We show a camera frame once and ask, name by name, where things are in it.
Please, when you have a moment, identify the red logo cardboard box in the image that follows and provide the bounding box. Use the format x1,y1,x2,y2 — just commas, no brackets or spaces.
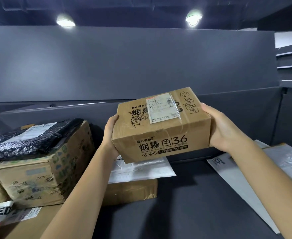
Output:
4,202,64,239

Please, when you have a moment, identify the person's right forearm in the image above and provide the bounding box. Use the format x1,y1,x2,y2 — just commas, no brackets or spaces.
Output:
230,139,292,239

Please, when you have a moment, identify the large white poly mailer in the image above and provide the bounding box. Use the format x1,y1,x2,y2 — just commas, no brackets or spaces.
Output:
207,139,281,234

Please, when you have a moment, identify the person's right hand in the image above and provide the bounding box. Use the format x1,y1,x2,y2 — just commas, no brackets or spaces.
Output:
201,102,255,153

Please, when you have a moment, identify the person's left forearm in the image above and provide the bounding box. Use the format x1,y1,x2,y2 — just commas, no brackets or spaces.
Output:
40,144,119,239

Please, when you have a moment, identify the orange-edged clear mailer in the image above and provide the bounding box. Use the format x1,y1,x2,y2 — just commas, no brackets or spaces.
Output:
263,143,292,191

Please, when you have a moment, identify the long black lettered cardboard box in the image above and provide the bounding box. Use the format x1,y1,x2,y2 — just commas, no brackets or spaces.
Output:
102,179,158,206

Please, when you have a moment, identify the black bubble mailer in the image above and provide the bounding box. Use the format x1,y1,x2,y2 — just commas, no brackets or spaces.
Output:
0,119,85,162

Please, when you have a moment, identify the person's left hand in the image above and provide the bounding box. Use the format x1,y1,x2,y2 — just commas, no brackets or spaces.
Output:
101,114,120,160

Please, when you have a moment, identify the white bubble mailer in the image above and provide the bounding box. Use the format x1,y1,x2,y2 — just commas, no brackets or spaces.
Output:
108,156,177,185

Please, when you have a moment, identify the white label tall cardboard box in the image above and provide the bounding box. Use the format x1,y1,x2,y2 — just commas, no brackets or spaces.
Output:
0,120,95,209

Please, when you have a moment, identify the black printed small cardboard box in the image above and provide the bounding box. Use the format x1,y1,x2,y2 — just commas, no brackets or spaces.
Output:
111,87,211,164

